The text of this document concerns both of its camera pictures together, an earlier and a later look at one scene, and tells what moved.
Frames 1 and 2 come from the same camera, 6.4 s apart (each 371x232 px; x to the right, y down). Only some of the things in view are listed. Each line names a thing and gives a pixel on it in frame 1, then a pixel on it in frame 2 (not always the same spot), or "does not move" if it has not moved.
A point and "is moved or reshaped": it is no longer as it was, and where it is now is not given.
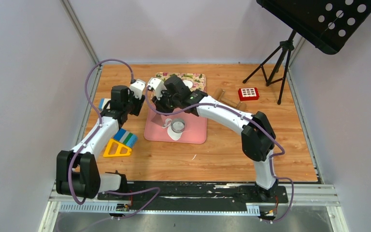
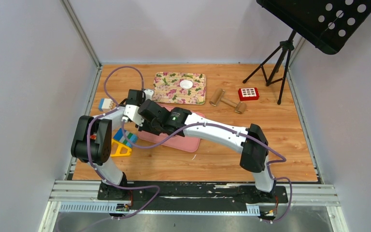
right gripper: [159, 105] -> [144, 128]
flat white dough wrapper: [188, 83] does not move
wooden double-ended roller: [218, 94] does not move
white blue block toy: [102, 102] does not move
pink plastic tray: [184, 127] is moved or reshaped
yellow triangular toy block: [120, 145] does not move
